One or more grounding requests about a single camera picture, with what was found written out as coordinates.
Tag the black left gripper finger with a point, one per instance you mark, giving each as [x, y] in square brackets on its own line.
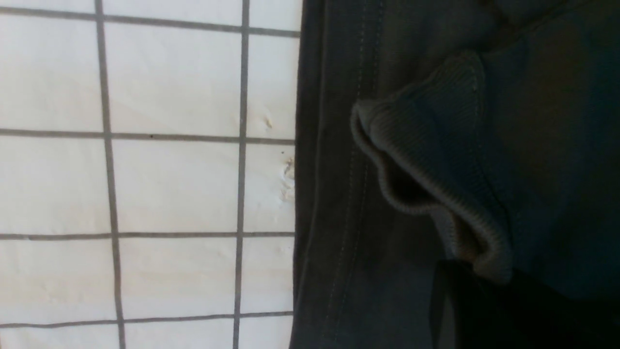
[468, 312]

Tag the gray long-sleeved shirt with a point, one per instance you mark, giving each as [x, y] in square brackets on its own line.
[481, 131]

